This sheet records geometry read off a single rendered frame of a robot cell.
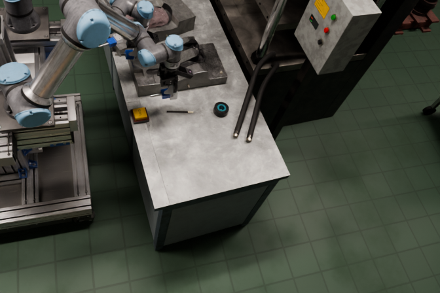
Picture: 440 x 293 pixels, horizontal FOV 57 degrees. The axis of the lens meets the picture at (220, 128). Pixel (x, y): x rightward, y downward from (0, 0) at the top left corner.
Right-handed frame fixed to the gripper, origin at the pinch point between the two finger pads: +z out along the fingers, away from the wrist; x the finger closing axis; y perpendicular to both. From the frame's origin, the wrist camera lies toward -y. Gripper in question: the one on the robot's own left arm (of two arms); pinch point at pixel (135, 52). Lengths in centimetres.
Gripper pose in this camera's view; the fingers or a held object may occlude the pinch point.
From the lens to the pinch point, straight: 217.5
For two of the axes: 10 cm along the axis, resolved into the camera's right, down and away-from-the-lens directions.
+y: -8.9, 1.1, -4.5
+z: -3.6, 4.4, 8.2
